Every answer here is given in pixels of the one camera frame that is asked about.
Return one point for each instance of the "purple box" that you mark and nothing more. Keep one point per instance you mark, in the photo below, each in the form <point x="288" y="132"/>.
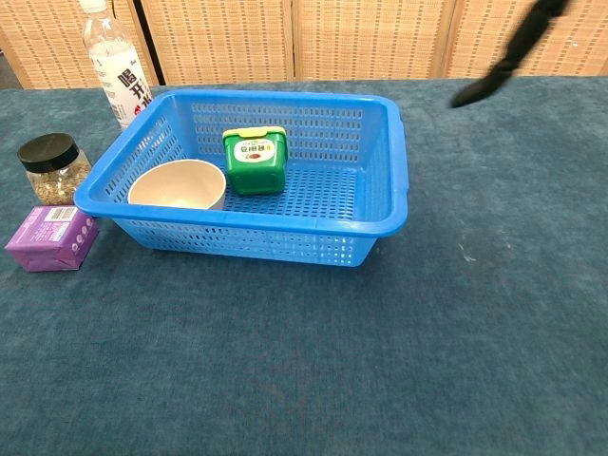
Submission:
<point x="50" y="240"/>

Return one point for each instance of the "beige bowl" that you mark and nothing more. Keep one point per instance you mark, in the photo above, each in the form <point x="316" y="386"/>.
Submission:
<point x="178" y="187"/>

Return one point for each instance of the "black-lidded jar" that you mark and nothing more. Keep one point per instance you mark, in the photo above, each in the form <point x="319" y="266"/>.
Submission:
<point x="52" y="166"/>

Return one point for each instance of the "green yellow-lidded box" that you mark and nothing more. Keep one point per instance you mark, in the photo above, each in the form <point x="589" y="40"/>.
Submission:
<point x="256" y="161"/>

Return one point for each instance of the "bamboo folding screen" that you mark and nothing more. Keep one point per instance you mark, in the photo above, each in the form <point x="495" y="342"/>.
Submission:
<point x="370" y="38"/>

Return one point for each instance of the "blue plastic perforated basket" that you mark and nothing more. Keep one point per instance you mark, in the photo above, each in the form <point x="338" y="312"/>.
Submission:
<point x="332" y="228"/>

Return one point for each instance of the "clear water bottle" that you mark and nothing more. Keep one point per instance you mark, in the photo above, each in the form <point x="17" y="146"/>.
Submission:
<point x="119" y="66"/>

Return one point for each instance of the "dark blue table mat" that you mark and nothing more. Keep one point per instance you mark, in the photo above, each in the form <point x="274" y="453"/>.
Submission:
<point x="332" y="356"/>

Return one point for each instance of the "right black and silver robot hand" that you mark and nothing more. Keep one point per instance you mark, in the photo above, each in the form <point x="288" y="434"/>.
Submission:
<point x="520" y="45"/>

